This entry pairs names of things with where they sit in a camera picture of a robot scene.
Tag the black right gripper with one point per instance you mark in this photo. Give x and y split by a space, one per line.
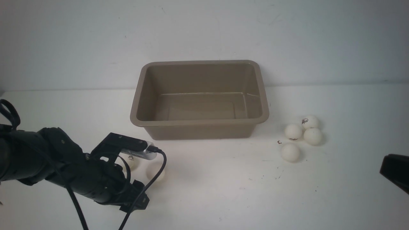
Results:
395 168

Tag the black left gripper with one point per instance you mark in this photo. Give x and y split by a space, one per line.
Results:
105 178

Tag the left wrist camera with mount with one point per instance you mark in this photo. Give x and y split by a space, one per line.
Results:
117 143

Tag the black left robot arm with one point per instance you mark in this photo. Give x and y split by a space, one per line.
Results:
51 155

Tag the taupe plastic rectangular bin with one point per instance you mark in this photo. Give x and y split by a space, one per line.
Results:
193 100

